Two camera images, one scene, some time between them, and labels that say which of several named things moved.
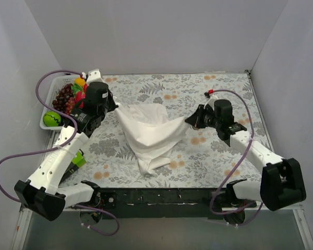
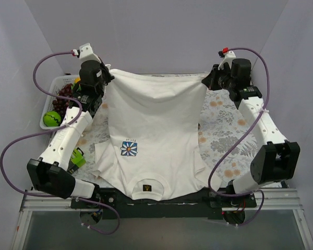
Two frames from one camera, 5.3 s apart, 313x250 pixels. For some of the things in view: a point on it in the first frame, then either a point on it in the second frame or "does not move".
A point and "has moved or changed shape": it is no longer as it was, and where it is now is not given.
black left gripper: (111, 102) → (106, 74)
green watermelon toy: (51, 119) does not move
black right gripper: (197, 119) → (211, 78)
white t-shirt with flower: (151, 134) has moved or changed shape
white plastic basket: (57, 83) does not move
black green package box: (77, 162) does not move
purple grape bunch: (64, 101) does not move
